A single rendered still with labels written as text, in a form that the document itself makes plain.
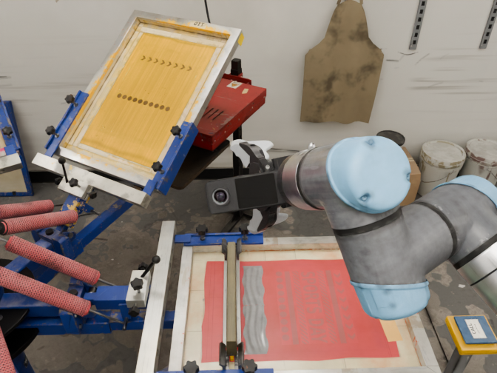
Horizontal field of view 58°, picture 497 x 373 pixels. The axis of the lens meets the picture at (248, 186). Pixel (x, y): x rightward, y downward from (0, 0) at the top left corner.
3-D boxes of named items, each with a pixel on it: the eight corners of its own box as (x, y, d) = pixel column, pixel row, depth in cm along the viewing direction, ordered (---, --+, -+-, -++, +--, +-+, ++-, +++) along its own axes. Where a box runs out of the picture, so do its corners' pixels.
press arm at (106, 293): (152, 294, 152) (150, 284, 149) (149, 308, 147) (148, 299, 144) (100, 295, 151) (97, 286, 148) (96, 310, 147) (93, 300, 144)
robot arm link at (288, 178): (302, 217, 52) (288, 147, 51) (285, 216, 56) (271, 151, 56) (356, 202, 54) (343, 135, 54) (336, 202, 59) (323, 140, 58)
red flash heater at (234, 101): (202, 86, 276) (200, 67, 269) (269, 103, 259) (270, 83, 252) (137, 131, 234) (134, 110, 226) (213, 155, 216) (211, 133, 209)
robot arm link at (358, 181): (367, 233, 42) (337, 146, 41) (310, 227, 52) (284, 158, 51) (430, 201, 44) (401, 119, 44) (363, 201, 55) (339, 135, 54)
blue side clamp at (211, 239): (262, 244, 177) (262, 232, 173) (262, 254, 173) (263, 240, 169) (186, 246, 177) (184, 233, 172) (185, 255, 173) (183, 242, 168)
